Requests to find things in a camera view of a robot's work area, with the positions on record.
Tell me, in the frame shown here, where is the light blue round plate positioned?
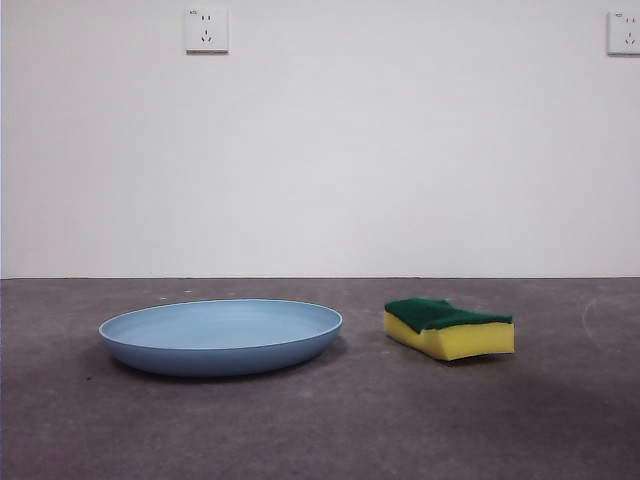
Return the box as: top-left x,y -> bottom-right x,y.
97,298 -> 345,378

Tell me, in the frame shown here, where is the yellow sponge with green pad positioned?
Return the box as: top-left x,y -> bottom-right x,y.
383,297 -> 516,362

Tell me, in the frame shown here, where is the white wall socket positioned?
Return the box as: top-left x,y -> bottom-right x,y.
184,8 -> 231,55
606,10 -> 640,57

